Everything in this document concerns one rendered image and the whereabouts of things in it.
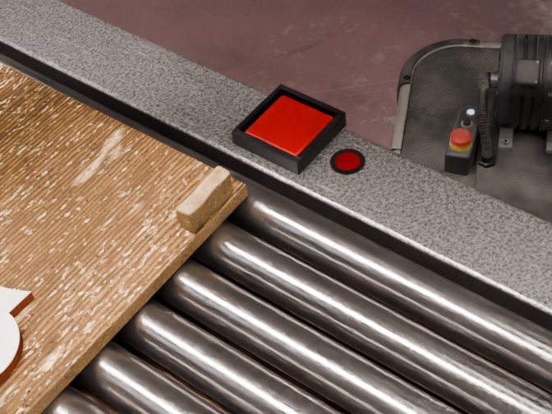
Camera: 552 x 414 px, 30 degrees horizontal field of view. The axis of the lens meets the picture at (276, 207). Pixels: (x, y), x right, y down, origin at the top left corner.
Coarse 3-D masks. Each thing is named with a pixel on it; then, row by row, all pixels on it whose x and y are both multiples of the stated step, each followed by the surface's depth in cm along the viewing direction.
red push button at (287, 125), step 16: (272, 112) 96; (288, 112) 96; (304, 112) 96; (320, 112) 96; (256, 128) 95; (272, 128) 95; (288, 128) 94; (304, 128) 94; (320, 128) 94; (272, 144) 93; (288, 144) 93; (304, 144) 93
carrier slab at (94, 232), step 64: (0, 64) 103; (0, 128) 97; (64, 128) 96; (128, 128) 96; (0, 192) 92; (64, 192) 91; (128, 192) 90; (192, 192) 89; (0, 256) 87; (64, 256) 86; (128, 256) 85; (64, 320) 82; (128, 320) 83; (0, 384) 78; (64, 384) 79
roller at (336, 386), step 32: (160, 288) 86; (192, 288) 85; (224, 288) 84; (224, 320) 83; (256, 320) 82; (288, 320) 82; (256, 352) 82; (288, 352) 80; (320, 352) 79; (352, 352) 80; (320, 384) 79; (352, 384) 78; (384, 384) 77
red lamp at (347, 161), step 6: (342, 156) 93; (348, 156) 93; (354, 156) 93; (336, 162) 93; (342, 162) 93; (348, 162) 93; (354, 162) 93; (342, 168) 92; (348, 168) 92; (354, 168) 92
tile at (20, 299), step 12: (0, 288) 83; (0, 300) 82; (12, 300) 82; (24, 300) 82; (0, 312) 81; (12, 312) 82; (0, 324) 81; (12, 324) 81; (0, 336) 80; (12, 336) 80; (0, 348) 79; (12, 348) 79; (0, 360) 78; (12, 360) 79; (0, 372) 78
